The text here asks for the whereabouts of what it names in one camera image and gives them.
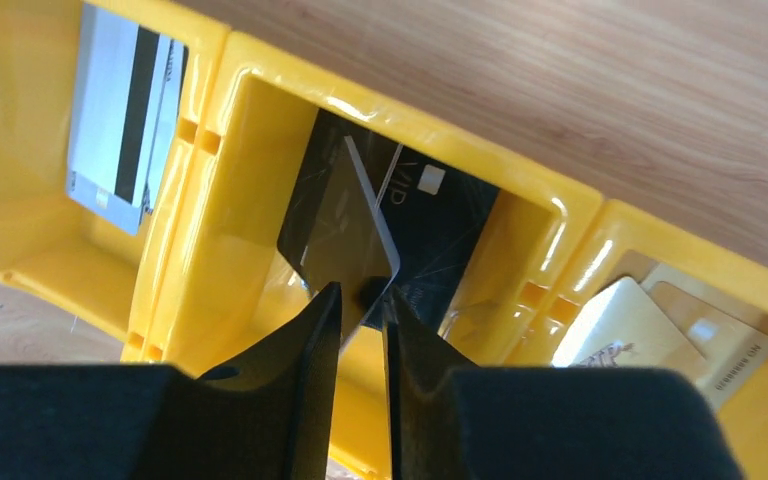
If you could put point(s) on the silver cards stack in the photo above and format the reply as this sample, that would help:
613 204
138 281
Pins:
128 87

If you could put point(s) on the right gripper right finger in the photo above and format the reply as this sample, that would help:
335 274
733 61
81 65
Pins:
453 419

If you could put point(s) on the left yellow plastic bin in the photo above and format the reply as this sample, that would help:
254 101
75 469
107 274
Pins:
49 245

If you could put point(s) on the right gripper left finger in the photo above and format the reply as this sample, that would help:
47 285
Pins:
263 414

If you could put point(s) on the right yellow plastic bin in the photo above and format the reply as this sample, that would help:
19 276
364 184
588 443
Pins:
621 229

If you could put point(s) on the middle yellow plastic bin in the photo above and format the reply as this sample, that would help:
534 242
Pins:
223 288

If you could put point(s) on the black cards stack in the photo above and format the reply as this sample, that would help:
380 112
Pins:
435 213

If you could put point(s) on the black credit card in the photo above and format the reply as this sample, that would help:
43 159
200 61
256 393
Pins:
334 232

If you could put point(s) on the yellow plastic bin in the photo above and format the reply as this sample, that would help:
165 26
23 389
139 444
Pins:
223 288
621 229
49 245

